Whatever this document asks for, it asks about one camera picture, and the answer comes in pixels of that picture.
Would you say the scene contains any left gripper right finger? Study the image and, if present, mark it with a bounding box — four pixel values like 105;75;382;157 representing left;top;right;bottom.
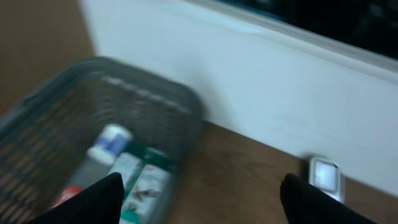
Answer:
280;173;375;224

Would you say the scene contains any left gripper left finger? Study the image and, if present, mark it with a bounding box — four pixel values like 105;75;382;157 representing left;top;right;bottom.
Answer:
27;172;124;224

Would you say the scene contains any red coffee stick sachet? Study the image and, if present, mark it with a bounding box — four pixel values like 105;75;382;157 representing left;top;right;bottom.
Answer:
52;185;83;208

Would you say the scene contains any green white glove package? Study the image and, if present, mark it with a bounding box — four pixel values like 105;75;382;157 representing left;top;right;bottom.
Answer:
109;143;174;224

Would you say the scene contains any blue white yogurt cup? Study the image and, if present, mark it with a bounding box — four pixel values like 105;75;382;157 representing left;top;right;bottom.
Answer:
86;124;134;166

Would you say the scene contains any white barcode scanner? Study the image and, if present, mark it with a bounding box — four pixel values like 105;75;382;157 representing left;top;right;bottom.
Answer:
308;156;345;203

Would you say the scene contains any grey plastic mesh basket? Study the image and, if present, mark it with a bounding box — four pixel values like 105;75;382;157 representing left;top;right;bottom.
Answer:
1;57;203;223

